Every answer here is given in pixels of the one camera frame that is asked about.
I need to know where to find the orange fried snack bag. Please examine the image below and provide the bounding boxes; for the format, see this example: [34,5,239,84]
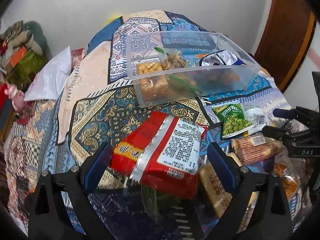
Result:
[273,154,301,201]

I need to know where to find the brown wafer cracker pack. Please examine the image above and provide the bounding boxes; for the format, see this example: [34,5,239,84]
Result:
[231,135,282,165]

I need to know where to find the green pea snack bag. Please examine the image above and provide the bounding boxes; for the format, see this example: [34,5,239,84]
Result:
[212,101,254,139]

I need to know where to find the yellow cracker pack in bin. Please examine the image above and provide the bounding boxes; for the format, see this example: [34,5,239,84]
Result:
[136,62,169,102]

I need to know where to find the patchwork patterned bedspread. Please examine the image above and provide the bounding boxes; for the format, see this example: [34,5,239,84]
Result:
[5,10,290,233]

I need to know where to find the white pillow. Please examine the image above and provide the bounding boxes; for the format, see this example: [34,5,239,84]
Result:
[24,46,72,102]

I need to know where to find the blue white snack packet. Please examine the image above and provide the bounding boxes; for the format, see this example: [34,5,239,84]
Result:
[199,50,245,66]

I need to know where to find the green jelly cup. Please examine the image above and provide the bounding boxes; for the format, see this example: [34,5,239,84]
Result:
[141,185,181,223]

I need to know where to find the beige toast slice pack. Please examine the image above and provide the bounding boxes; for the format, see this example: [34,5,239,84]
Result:
[198,163,232,218]

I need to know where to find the pink plush toy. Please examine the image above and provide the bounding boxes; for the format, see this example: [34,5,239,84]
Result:
[4,84,25,112]

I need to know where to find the brown wooden door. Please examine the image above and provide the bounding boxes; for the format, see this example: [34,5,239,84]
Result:
[254,0,316,92]

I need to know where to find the pile of clothes and boxes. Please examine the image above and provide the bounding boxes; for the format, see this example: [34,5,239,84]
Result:
[1,21,52,92]

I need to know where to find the clear plastic storage bin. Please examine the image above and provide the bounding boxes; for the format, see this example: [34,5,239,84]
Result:
[126,31,260,107]

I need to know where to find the red snack bag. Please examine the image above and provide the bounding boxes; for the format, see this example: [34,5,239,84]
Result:
[111,112,208,199]

